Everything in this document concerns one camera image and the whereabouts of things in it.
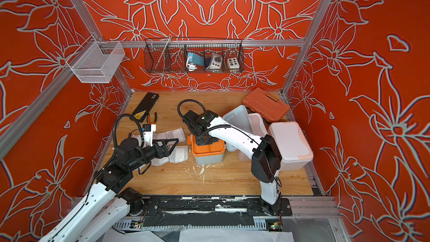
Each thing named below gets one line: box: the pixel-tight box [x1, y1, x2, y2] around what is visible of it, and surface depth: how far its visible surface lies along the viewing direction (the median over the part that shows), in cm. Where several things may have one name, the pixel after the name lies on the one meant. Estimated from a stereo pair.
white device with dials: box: [209, 52, 223, 69], surface depth 93 cm
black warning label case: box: [131, 91, 160, 123], surface depth 115 cm
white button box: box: [227, 57, 241, 69], surface depth 96 cm
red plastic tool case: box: [242, 87, 291, 123], surface depth 106 cm
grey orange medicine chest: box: [187, 134, 226, 166], surface depth 79 cm
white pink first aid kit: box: [268, 121, 314, 172], surface depth 82 cm
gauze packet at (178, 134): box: [152, 127, 186, 142], surface depth 99 cm
